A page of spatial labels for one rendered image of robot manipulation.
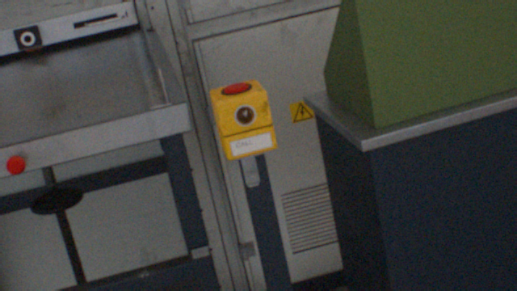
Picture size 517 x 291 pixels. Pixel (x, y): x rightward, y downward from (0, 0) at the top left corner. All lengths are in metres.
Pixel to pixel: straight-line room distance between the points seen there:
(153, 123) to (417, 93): 0.46
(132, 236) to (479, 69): 1.15
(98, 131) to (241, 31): 0.76
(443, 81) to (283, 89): 0.80
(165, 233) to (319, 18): 0.70
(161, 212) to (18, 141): 0.84
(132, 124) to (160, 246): 0.88
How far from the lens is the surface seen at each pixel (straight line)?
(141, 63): 1.87
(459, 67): 1.55
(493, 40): 1.57
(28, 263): 2.40
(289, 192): 2.36
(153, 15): 2.20
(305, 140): 2.32
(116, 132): 1.55
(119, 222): 2.35
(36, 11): 2.24
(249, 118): 1.31
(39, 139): 1.56
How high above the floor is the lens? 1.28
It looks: 20 degrees down
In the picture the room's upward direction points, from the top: 12 degrees counter-clockwise
